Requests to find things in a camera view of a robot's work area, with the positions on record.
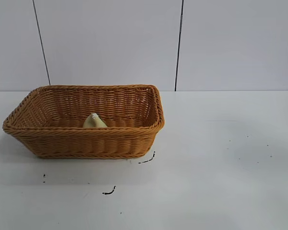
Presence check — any pale yellow egg yolk pastry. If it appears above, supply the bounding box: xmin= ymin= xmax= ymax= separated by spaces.
xmin=83 ymin=113 xmax=109 ymax=129

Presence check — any brown woven wicker basket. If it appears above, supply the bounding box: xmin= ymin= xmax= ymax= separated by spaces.
xmin=2 ymin=83 xmax=166 ymax=160

